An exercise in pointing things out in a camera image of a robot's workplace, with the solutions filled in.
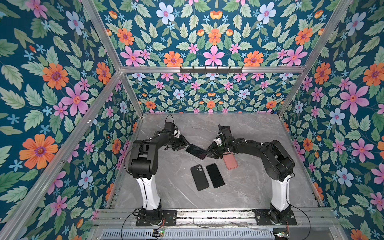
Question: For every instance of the aluminium frame post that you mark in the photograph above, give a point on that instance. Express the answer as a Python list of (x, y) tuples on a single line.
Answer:
[(330, 27), (26, 208)]

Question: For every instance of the aluminium front rail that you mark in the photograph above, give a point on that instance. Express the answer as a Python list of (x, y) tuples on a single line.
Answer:
[(247, 217)]

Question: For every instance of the metal hook rail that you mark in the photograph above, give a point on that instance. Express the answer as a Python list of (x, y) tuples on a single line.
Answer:
[(211, 70)]

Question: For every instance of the black phone case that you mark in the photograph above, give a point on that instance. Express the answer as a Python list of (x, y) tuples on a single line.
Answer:
[(199, 177)]

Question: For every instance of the pink phone case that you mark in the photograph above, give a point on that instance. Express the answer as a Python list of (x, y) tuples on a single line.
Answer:
[(230, 160)]

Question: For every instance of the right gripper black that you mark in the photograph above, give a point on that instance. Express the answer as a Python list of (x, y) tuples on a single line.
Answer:
[(213, 150)]

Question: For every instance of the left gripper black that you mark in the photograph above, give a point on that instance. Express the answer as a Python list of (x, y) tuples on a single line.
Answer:
[(181, 143)]

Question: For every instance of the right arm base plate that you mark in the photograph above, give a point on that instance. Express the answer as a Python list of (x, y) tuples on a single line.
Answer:
[(275, 217)]

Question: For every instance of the purple edged smartphone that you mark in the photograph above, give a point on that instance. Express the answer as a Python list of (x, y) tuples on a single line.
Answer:
[(196, 151)]

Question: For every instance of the black smartphone face up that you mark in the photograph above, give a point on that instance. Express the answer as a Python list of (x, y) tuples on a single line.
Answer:
[(215, 175)]

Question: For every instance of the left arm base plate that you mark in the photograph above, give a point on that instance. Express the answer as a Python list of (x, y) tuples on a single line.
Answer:
[(153, 218)]

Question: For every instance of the white vented cable duct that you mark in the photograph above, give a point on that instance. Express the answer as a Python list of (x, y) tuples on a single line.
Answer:
[(187, 234)]

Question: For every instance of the aluminium frame post left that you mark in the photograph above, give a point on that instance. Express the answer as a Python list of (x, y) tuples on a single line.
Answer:
[(26, 208)]

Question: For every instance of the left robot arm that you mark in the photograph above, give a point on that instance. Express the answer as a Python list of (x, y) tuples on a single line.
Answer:
[(143, 161)]

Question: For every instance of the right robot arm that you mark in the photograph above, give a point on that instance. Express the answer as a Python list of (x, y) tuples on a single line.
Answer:
[(278, 164)]

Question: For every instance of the aluminium frame post right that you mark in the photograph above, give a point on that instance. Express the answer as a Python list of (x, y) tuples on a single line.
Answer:
[(330, 27)]

